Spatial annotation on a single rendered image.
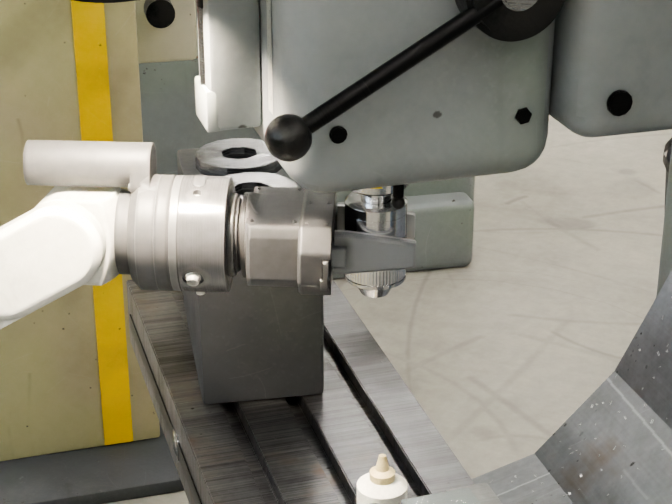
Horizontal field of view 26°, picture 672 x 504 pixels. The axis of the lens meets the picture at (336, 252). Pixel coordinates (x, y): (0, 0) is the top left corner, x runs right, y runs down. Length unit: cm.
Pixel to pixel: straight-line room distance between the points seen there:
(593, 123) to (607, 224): 334
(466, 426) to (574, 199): 140
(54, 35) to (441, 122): 187
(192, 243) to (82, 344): 197
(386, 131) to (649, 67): 18
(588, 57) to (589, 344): 268
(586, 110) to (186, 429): 57
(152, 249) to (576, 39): 34
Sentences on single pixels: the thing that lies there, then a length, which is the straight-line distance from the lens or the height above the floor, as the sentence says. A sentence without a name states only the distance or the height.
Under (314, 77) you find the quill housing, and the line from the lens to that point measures 94.
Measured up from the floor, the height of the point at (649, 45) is 141.
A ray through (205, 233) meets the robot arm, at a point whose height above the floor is 126.
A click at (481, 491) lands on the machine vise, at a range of 111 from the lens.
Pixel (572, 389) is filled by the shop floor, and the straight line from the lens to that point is 343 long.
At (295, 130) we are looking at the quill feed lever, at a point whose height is 138.
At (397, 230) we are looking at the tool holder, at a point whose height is 125.
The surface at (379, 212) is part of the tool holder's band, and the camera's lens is 107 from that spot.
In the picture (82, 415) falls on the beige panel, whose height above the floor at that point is 11.
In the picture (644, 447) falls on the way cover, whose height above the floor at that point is 97.
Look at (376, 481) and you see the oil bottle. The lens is 115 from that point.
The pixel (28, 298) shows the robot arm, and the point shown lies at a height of 121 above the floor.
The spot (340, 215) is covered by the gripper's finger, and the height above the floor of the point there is 124.
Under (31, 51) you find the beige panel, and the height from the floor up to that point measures 90.
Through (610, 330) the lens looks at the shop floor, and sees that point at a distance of 371.
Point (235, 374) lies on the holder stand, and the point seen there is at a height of 99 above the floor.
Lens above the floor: 168
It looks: 24 degrees down
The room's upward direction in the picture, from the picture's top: straight up
